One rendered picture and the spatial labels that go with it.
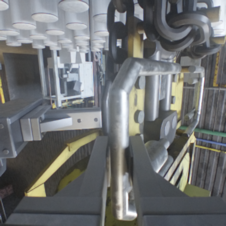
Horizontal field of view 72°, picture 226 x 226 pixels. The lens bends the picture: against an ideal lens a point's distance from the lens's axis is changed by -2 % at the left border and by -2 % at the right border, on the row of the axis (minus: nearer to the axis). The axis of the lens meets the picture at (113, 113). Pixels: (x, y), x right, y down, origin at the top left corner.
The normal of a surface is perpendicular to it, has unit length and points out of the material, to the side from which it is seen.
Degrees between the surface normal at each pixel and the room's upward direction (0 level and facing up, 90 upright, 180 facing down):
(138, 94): 90
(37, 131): 90
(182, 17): 87
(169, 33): 68
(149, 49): 90
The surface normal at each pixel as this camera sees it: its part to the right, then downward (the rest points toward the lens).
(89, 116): 0.15, 0.25
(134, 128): 0.80, 0.14
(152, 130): -0.59, 0.14
